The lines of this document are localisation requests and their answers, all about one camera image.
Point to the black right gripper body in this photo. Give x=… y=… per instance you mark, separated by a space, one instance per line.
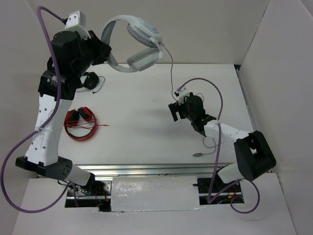
x=185 y=112

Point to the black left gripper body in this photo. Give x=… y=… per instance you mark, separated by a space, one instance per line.
x=92 y=53

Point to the white over-ear headphones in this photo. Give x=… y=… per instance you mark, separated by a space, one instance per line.
x=136 y=43

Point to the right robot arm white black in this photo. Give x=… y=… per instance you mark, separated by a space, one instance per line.
x=254 y=156

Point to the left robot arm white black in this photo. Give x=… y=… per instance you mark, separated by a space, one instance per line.
x=57 y=88

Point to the black on-ear headphones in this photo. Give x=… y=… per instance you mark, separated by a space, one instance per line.
x=93 y=82

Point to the red black headphones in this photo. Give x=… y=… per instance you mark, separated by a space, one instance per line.
x=83 y=118

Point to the white foil-covered panel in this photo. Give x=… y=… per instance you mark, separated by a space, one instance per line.
x=163 y=193

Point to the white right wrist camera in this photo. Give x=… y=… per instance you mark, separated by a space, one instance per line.
x=181 y=94

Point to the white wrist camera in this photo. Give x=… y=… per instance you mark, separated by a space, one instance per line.
x=76 y=22
x=181 y=94

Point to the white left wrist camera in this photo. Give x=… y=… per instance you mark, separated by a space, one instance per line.
x=76 y=22

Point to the front aluminium rail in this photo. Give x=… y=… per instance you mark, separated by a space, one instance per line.
x=135 y=170

